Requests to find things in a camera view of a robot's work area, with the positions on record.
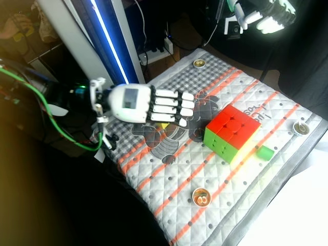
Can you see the white power strip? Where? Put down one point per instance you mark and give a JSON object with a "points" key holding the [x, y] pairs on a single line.
{"points": [[156, 55]]}

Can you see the green cylinder block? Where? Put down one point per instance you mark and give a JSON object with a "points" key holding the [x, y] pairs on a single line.
{"points": [[264, 153]]}

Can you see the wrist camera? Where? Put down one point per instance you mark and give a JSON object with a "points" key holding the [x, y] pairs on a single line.
{"points": [[234, 29]]}

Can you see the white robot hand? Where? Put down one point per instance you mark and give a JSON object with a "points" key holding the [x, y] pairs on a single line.
{"points": [[271, 15], [128, 105]]}

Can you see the toy bowl with white spoon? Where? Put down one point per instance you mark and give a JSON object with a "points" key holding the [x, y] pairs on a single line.
{"points": [[301, 128]]}

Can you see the multicolour puzzle cube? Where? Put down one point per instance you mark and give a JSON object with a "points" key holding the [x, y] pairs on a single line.
{"points": [[230, 123]]}

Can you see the small brown toy bowl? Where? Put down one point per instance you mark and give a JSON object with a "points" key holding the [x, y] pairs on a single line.
{"points": [[199, 63]]}

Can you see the grey quilt with bear print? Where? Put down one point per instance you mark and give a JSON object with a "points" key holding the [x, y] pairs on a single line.
{"points": [[179, 179]]}

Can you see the yellow foam block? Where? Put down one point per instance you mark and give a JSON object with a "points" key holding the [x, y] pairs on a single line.
{"points": [[164, 125]]}

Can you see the toy bowl with egg halves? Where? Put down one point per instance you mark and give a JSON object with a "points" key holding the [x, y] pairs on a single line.
{"points": [[201, 197]]}

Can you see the white pillar with blue stripe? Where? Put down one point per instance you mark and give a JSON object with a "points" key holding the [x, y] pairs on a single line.
{"points": [[77, 38]]}

